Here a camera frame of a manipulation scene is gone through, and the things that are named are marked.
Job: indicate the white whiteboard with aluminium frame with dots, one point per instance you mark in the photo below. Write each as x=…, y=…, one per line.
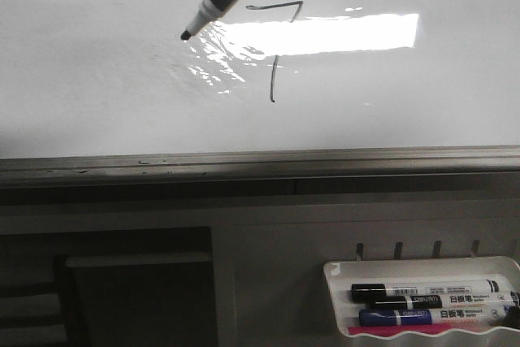
x=105, y=91

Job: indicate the blue capped whiteboard marker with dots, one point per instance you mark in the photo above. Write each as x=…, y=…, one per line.
x=483, y=314

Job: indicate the black capped whiteboard marker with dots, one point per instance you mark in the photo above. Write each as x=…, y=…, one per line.
x=364, y=292

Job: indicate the dark chair back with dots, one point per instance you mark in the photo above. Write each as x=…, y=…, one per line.
x=112, y=288

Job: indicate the white plastic marker tray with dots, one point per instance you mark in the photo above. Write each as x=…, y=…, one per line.
x=340, y=275

